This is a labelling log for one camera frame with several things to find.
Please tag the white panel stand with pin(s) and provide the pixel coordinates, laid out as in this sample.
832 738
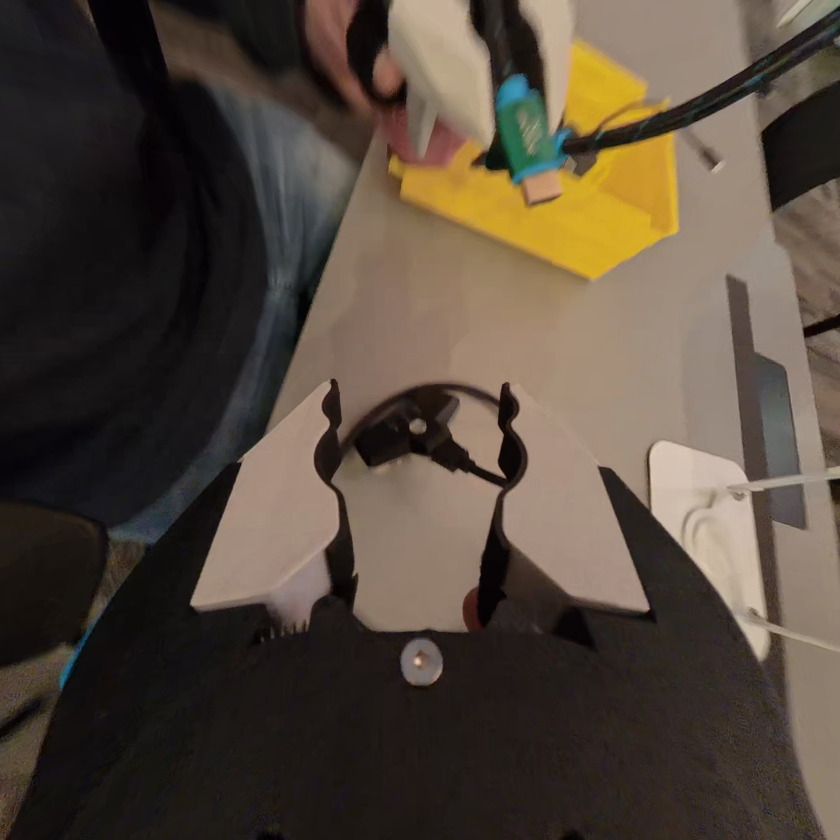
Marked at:
715 525

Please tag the yellow plastic bin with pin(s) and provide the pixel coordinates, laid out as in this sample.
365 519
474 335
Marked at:
590 216

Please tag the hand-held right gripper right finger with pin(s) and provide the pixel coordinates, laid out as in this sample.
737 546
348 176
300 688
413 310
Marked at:
564 525

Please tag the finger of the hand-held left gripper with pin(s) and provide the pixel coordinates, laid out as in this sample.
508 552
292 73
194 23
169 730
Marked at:
439 59
551 46

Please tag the black Fosmon HDMI switch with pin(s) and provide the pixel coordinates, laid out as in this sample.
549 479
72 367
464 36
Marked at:
394 439

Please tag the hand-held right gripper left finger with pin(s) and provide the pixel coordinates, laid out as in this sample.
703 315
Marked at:
275 525

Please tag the person's jeans leg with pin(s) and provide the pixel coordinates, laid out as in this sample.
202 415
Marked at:
295 197

